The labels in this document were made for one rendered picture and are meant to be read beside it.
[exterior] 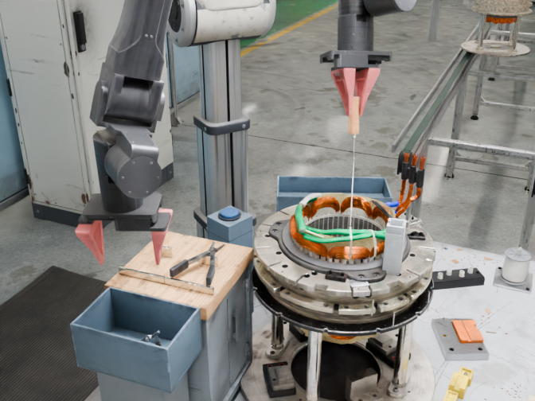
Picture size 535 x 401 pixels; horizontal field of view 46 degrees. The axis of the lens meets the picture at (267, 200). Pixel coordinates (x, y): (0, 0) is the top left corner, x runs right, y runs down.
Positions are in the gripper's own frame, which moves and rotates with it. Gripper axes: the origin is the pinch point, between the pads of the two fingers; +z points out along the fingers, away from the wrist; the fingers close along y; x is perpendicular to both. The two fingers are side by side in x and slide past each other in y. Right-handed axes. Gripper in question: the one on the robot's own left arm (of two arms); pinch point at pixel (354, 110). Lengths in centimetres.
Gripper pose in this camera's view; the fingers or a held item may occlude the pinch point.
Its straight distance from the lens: 104.2
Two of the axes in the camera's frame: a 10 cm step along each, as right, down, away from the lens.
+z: 0.0, 9.9, 1.0
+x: -2.0, -1.0, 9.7
